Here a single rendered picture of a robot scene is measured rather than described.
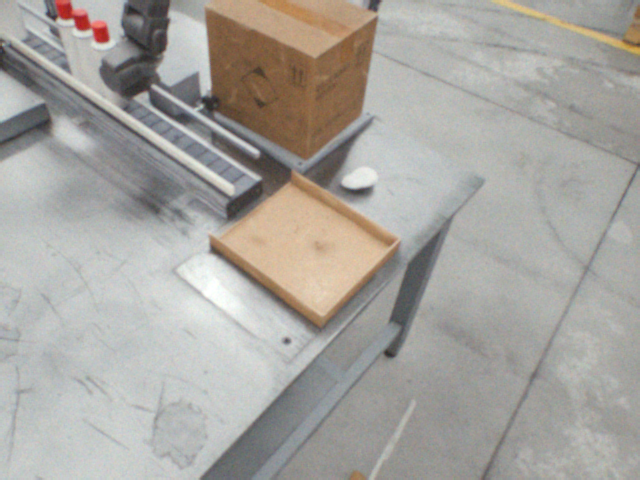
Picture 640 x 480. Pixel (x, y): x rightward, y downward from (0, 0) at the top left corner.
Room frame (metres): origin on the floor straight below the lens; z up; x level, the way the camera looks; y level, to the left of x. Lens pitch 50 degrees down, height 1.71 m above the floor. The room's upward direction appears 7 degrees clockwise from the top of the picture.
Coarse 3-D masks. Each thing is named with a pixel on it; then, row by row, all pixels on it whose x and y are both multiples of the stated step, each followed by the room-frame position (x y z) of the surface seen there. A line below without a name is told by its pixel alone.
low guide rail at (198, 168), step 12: (0, 36) 1.28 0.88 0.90; (12, 36) 1.26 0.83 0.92; (24, 48) 1.21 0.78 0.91; (36, 60) 1.19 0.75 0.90; (60, 72) 1.13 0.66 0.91; (72, 84) 1.10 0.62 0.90; (84, 84) 1.09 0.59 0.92; (96, 96) 1.05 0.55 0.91; (108, 108) 1.02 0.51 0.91; (132, 120) 0.98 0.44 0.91; (144, 132) 0.95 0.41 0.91; (156, 144) 0.93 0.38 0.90; (168, 144) 0.92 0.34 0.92; (180, 156) 0.89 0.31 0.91; (192, 168) 0.87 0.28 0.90; (204, 168) 0.85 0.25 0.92; (216, 180) 0.82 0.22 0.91; (228, 192) 0.80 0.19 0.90
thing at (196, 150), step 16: (32, 32) 1.34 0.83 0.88; (16, 48) 1.26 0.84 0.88; (32, 48) 1.27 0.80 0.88; (48, 48) 1.28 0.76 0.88; (64, 64) 1.21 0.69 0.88; (80, 96) 1.10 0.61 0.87; (128, 112) 1.05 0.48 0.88; (144, 112) 1.06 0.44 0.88; (128, 128) 0.99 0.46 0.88; (160, 128) 1.01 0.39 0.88; (176, 128) 1.01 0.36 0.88; (176, 144) 0.96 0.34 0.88; (192, 144) 0.97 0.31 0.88; (176, 160) 0.91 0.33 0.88; (208, 160) 0.92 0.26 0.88; (224, 160) 0.92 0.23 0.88; (224, 176) 0.87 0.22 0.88; (240, 176) 0.88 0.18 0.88; (224, 192) 0.82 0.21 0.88; (240, 192) 0.83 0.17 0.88
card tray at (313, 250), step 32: (288, 192) 0.89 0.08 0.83; (320, 192) 0.88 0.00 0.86; (256, 224) 0.79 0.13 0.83; (288, 224) 0.80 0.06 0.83; (320, 224) 0.81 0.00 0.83; (352, 224) 0.82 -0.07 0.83; (256, 256) 0.70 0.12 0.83; (288, 256) 0.71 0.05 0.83; (320, 256) 0.72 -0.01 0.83; (352, 256) 0.73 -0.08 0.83; (384, 256) 0.71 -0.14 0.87; (288, 288) 0.63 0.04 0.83; (320, 288) 0.64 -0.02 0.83; (352, 288) 0.62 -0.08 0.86; (320, 320) 0.55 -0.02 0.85
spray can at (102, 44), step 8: (96, 24) 1.07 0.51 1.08; (104, 24) 1.08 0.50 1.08; (96, 32) 1.06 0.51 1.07; (104, 32) 1.06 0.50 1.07; (96, 40) 1.06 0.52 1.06; (104, 40) 1.06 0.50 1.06; (112, 40) 1.08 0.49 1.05; (96, 48) 1.05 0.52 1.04; (104, 48) 1.05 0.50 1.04; (112, 48) 1.06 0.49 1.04; (96, 56) 1.05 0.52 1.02; (96, 64) 1.06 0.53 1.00; (104, 88) 1.05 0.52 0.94; (112, 96) 1.05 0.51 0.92; (120, 104) 1.05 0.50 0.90; (128, 104) 1.07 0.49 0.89
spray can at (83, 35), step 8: (80, 16) 1.10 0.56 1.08; (88, 16) 1.12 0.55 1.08; (80, 24) 1.10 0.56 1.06; (88, 24) 1.11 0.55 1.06; (72, 32) 1.10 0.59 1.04; (80, 32) 1.10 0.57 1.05; (88, 32) 1.10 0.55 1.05; (80, 40) 1.09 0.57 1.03; (88, 40) 1.09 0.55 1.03; (80, 48) 1.09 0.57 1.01; (88, 48) 1.09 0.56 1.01; (80, 56) 1.09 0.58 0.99; (88, 56) 1.09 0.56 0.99; (88, 64) 1.09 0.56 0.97; (88, 72) 1.09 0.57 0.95; (96, 72) 1.09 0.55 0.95; (88, 80) 1.09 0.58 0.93; (96, 80) 1.09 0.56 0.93; (96, 88) 1.09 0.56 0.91; (104, 96) 1.09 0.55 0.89
